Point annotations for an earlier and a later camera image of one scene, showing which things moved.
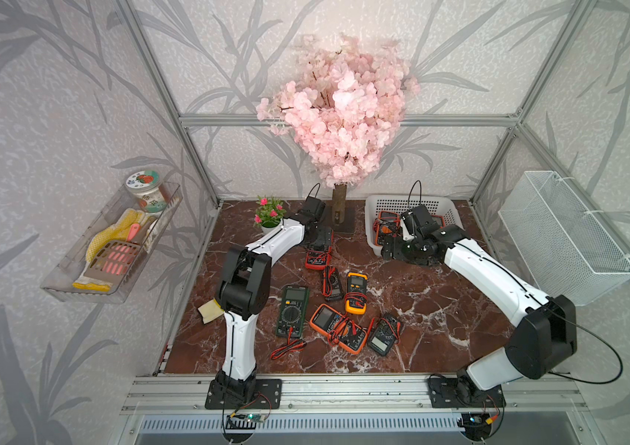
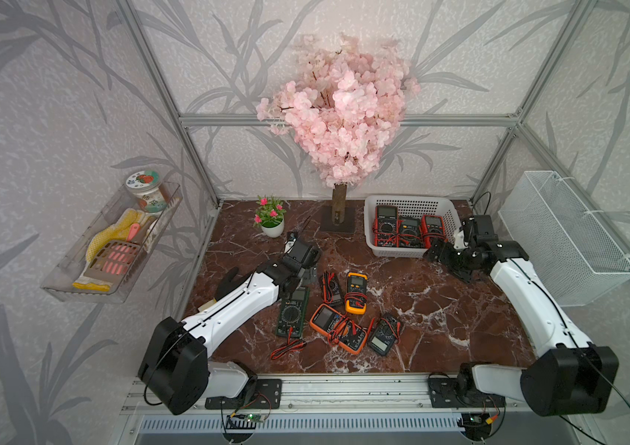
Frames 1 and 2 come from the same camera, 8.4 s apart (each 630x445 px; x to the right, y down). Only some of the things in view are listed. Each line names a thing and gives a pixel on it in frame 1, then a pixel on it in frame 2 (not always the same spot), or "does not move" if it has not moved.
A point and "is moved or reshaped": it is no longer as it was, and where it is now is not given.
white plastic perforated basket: [440, 205] does not move
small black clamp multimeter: [331, 284] does not move
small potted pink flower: [269, 214] does not move
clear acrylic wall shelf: [104, 265] does not move
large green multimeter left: [292, 311] does not move
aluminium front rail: [352, 395] does not move
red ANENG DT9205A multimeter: [321, 260] is moved or reshaped
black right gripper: [395, 248] to [442, 258]
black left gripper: [323, 236] to [309, 275]
